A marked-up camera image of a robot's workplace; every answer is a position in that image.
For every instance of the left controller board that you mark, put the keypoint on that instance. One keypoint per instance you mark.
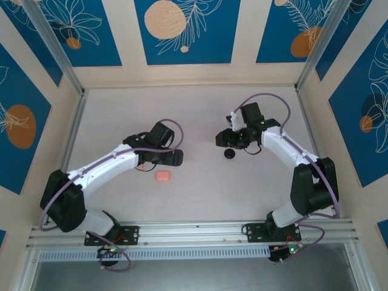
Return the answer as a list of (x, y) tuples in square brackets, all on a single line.
[(110, 251)]

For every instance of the pink earbud charging case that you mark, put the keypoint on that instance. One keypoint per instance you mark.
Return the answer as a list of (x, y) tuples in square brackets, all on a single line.
[(162, 175)]

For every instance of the aluminium left frame post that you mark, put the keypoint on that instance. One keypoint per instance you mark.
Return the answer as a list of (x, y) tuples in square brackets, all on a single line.
[(53, 42)]

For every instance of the aluminium right side rail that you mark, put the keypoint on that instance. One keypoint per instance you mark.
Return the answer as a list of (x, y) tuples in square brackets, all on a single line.
[(306, 115)]

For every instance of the controller board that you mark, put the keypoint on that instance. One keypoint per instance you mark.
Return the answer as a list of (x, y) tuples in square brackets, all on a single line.
[(285, 253), (110, 251)]

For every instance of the aluminium right frame post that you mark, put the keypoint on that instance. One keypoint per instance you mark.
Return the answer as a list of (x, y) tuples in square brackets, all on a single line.
[(323, 42)]

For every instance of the aluminium mounting rail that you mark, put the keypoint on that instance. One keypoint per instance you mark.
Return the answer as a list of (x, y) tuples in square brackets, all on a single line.
[(194, 232)]

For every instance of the right controller board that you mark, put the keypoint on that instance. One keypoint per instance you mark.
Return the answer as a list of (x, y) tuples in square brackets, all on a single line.
[(285, 253)]

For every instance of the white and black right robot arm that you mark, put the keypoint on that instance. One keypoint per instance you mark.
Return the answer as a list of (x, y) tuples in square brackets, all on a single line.
[(282, 145)]

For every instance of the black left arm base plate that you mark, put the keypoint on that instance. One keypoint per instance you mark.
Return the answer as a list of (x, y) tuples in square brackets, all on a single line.
[(130, 235)]

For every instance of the black earbud charging case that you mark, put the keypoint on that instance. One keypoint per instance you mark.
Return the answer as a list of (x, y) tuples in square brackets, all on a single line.
[(229, 153)]

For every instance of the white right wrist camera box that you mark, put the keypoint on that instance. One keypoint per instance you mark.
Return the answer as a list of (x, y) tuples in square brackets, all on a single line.
[(235, 121)]

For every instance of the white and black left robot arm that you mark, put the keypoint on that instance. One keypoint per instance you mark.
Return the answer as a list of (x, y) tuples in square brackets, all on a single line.
[(100, 163)]

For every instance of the aluminium frame post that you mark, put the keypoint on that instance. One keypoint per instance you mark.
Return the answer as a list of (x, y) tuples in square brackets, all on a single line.
[(323, 42), (53, 42)]

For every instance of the aluminium left side rail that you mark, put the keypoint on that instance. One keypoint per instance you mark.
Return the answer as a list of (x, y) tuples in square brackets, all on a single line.
[(71, 136)]

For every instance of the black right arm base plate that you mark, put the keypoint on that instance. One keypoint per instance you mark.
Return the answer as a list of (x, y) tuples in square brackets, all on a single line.
[(254, 232)]

